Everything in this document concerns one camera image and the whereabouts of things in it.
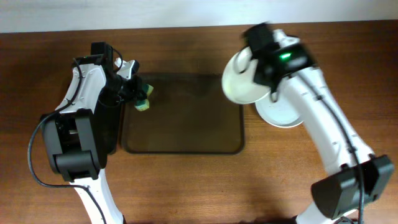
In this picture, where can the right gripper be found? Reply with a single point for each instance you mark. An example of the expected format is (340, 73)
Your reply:
(255, 80)

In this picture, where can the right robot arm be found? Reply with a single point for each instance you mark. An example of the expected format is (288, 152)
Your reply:
(356, 176)

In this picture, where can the black rectangular tray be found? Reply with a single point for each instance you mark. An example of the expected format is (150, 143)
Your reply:
(107, 115)

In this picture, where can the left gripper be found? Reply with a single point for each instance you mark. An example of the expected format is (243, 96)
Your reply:
(137, 89)

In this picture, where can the white plate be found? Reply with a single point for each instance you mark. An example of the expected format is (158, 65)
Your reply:
(238, 79)
(280, 114)

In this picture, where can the green yellow sponge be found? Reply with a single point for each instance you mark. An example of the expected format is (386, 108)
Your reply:
(142, 101)

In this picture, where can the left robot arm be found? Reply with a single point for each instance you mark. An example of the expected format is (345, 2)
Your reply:
(83, 130)

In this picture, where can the brown translucent serving tray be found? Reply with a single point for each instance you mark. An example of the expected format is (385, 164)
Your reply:
(188, 114)

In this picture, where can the white plate top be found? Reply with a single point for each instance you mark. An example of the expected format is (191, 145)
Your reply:
(238, 79)

